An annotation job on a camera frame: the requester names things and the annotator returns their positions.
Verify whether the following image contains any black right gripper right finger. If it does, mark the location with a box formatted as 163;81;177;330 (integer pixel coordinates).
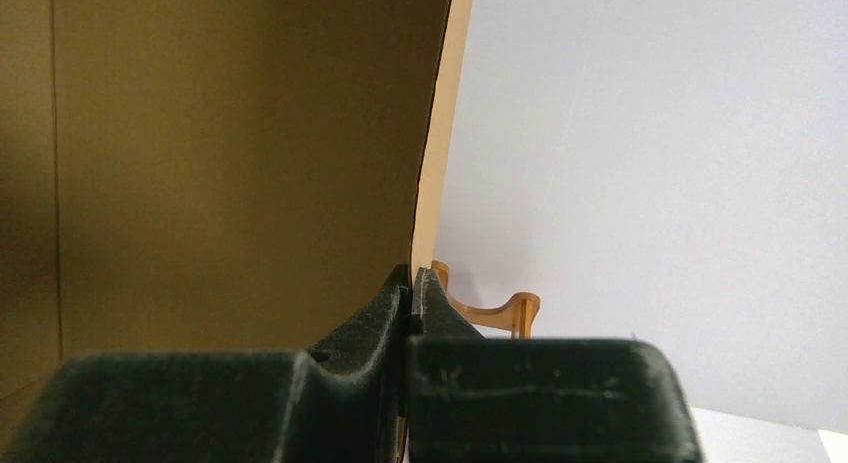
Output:
406;269;704;462

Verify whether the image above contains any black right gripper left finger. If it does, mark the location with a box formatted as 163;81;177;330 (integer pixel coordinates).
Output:
2;266;410;462

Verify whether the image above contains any brown cardboard box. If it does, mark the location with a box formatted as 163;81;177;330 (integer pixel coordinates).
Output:
1;0;472;443

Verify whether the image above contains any orange wooden shelf rack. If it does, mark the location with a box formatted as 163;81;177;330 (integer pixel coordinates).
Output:
431;260;541;339

